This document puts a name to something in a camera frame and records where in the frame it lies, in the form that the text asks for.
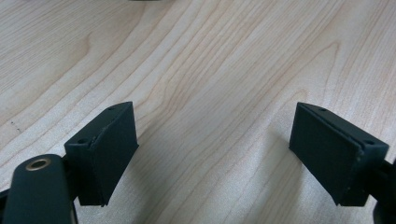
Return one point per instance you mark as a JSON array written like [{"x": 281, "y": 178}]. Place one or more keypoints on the green plastic bin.
[{"x": 144, "y": 0}]

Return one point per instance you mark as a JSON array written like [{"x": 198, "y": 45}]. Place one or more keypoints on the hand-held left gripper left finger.
[{"x": 102, "y": 155}]

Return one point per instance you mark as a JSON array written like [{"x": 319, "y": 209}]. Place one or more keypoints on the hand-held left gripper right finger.
[{"x": 336, "y": 155}]

